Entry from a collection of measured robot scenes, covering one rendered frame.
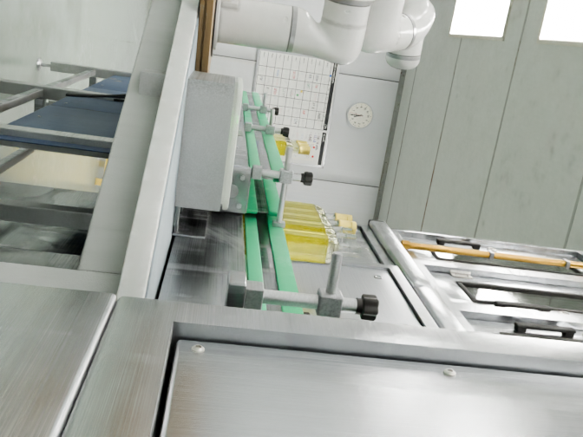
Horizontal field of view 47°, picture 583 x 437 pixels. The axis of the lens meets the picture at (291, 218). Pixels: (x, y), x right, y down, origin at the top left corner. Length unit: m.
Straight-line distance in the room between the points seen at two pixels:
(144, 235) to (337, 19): 0.72
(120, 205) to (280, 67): 6.41
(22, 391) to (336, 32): 1.13
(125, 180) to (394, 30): 0.76
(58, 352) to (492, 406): 0.28
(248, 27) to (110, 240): 0.64
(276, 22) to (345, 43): 0.15
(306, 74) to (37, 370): 6.99
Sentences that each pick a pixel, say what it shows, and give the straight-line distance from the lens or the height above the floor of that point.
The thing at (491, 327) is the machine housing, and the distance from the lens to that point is 1.67.
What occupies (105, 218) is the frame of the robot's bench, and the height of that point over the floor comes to 0.67.
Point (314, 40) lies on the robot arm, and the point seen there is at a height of 0.98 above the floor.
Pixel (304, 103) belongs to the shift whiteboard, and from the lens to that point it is 7.37.
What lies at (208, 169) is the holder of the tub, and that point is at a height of 0.80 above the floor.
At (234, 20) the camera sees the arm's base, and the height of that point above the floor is 0.81.
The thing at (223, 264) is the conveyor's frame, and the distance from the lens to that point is 1.08.
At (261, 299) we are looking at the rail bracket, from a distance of 0.73.
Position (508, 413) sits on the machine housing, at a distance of 0.48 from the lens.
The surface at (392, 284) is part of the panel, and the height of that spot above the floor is 1.28.
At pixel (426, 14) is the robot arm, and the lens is 1.63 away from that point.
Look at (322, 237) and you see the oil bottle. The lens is 1.41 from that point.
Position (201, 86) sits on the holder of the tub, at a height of 0.77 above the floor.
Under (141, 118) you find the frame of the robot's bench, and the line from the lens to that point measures 1.09.
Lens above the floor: 0.81
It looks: 7 degrees up
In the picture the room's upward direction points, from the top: 97 degrees clockwise
